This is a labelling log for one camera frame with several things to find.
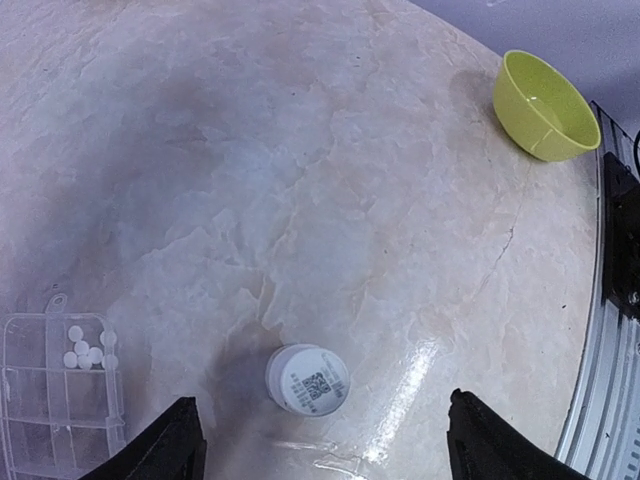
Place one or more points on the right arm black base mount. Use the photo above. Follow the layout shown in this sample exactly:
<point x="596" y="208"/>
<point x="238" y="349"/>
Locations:
<point x="621" y="264"/>

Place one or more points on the clear plastic pill organizer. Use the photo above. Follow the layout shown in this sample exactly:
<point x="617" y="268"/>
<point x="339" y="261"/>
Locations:
<point x="56" y="423"/>

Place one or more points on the front aluminium rail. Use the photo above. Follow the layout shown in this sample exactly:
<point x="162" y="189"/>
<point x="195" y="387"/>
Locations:
<point x="600" y="438"/>

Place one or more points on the white pills in organizer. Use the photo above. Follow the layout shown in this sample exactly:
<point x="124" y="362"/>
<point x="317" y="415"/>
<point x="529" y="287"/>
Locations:
<point x="85" y="355"/>

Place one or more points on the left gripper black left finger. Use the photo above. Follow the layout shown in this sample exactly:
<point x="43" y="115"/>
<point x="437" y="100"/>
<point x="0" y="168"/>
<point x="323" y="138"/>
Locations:
<point x="171" y="447"/>

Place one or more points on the lime green bowl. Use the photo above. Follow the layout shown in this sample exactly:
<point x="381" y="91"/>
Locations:
<point x="541" y="111"/>

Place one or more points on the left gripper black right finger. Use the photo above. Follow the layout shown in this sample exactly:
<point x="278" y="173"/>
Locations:
<point x="482" y="445"/>

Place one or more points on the white pill bottle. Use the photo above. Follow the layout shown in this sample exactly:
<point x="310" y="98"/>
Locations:
<point x="307" y="380"/>

